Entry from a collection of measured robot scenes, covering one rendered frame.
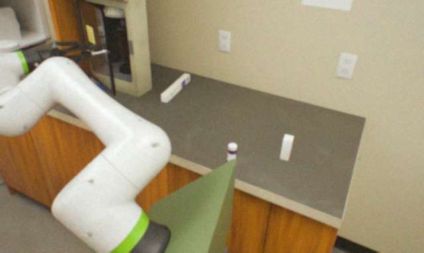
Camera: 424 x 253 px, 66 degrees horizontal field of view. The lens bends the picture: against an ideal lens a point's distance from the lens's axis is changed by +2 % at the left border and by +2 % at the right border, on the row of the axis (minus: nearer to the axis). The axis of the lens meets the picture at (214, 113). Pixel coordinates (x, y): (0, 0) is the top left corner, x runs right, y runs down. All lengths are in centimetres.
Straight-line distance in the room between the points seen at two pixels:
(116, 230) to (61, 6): 124
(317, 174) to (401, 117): 61
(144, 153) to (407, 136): 133
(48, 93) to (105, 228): 45
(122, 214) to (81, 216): 8
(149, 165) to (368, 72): 117
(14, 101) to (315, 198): 95
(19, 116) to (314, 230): 99
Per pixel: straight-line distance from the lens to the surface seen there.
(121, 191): 75
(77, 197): 74
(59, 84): 99
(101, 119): 84
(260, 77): 178
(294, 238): 130
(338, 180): 127
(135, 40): 158
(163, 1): 195
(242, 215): 133
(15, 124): 104
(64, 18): 178
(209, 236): 69
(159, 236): 80
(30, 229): 247
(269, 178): 120
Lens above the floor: 173
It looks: 31 degrees down
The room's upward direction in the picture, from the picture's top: 2 degrees clockwise
